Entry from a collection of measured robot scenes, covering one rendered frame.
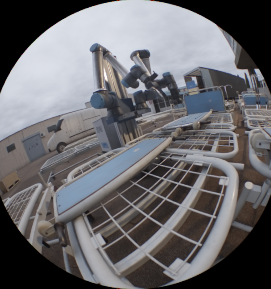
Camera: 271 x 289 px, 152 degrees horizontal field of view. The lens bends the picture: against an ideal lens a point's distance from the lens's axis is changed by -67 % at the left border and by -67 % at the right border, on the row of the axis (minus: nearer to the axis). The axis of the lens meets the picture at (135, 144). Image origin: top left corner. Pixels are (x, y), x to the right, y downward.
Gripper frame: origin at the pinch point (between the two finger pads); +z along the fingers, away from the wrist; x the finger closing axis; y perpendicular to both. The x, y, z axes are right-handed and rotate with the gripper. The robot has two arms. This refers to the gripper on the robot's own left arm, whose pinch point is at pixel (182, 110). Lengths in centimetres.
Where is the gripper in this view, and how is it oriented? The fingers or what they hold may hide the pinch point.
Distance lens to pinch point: 95.9
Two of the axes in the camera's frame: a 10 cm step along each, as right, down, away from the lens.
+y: -7.5, 3.8, -5.4
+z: 3.2, 9.2, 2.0
